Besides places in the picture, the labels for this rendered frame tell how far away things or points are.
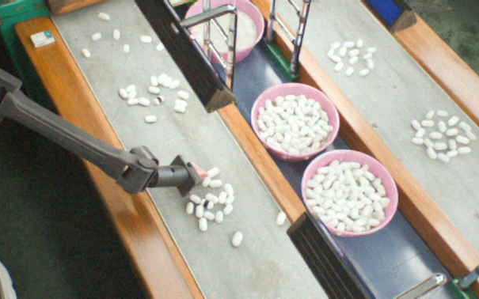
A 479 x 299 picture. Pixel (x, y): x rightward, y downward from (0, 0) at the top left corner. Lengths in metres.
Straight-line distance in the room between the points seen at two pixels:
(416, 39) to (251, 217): 0.86
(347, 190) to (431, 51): 0.60
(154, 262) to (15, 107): 0.50
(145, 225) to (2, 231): 1.05
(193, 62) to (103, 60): 0.56
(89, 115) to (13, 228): 0.87
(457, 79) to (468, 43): 1.27
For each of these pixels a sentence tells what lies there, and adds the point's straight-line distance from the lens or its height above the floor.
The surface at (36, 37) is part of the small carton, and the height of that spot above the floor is 0.78.
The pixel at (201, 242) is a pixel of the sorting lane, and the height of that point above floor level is 0.74.
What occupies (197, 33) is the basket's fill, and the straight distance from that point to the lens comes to 1.97.
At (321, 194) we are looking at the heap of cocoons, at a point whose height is 0.73.
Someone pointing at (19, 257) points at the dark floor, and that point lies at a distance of 2.43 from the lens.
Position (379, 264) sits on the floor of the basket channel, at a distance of 1.65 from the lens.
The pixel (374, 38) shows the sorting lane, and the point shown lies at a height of 0.74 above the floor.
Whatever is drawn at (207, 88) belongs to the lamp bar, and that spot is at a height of 1.09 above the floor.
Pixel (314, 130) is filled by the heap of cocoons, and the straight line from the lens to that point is 1.74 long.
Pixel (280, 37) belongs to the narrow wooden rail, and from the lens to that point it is 1.93.
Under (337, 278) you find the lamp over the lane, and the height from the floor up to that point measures 1.09.
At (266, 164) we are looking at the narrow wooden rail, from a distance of 1.62.
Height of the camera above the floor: 2.15
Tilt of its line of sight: 57 degrees down
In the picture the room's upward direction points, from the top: 6 degrees clockwise
